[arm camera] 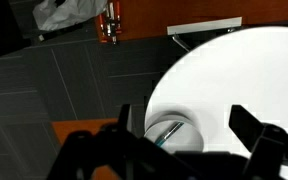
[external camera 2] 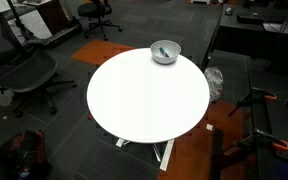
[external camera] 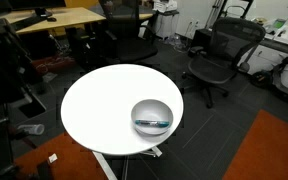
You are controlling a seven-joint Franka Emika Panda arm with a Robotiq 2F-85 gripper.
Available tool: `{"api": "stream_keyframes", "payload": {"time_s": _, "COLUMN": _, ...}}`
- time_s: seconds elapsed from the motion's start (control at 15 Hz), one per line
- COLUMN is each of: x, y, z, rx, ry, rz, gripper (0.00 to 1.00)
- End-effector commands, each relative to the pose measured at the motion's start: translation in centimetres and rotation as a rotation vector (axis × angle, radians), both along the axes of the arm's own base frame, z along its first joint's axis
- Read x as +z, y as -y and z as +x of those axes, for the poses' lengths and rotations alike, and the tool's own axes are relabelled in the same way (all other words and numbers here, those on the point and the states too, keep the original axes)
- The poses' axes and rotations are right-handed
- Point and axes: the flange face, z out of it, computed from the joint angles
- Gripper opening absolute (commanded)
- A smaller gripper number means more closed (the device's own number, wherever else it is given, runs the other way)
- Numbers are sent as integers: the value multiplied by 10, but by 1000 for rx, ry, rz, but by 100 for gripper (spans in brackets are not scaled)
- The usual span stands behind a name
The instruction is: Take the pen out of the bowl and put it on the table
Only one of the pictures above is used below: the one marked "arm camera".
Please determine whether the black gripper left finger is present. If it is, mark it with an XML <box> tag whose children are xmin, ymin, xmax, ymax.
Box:
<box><xmin>46</xmin><ymin>103</ymin><xmax>198</xmax><ymax>180</ymax></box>

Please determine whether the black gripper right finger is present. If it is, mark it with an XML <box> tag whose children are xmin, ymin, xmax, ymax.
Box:
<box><xmin>228</xmin><ymin>104</ymin><xmax>288</xmax><ymax>180</ymax></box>

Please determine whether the blue and silver pen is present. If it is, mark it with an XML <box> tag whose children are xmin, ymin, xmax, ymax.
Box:
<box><xmin>154</xmin><ymin>121</ymin><xmax>185</xmax><ymax>148</ymax></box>

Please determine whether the orange tool rack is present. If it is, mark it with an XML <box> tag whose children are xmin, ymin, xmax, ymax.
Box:
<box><xmin>98</xmin><ymin>0</ymin><xmax>123</xmax><ymax>44</ymax></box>

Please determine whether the white metal table base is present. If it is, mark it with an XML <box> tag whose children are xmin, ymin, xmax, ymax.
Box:
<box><xmin>166</xmin><ymin>16</ymin><xmax>243</xmax><ymax>53</ymax></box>

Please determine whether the white crumpled cloth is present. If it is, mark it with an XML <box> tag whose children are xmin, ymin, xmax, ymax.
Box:
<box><xmin>32</xmin><ymin>0</ymin><xmax>109</xmax><ymax>32</ymax></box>

